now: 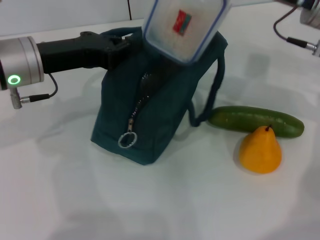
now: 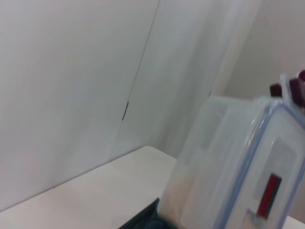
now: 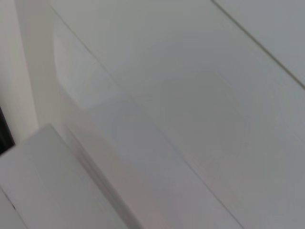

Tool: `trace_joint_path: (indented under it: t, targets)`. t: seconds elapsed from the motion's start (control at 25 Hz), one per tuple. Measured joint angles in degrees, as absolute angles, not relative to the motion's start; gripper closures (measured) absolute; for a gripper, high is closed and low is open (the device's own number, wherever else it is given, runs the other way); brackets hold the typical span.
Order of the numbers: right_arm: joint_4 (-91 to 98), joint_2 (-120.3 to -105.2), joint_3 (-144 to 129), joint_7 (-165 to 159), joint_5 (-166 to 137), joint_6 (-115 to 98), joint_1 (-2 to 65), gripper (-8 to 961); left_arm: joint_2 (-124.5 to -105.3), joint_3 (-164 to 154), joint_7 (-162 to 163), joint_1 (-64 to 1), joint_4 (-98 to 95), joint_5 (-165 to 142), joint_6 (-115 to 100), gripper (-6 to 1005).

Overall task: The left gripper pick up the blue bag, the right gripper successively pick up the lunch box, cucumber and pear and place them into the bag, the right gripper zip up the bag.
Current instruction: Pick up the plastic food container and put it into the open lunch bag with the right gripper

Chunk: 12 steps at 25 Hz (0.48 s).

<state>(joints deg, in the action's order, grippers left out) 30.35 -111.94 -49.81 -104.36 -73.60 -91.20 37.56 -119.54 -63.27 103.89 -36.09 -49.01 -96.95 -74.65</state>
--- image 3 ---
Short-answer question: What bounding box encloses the dark background panel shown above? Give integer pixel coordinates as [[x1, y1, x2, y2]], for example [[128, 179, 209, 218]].
[[0, 104, 16, 156]]

